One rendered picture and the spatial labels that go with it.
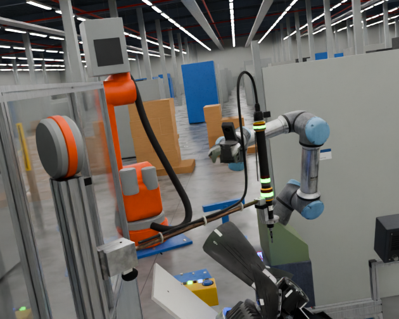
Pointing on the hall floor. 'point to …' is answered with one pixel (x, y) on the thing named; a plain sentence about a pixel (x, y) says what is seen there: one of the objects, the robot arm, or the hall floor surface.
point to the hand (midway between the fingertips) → (220, 153)
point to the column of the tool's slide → (79, 247)
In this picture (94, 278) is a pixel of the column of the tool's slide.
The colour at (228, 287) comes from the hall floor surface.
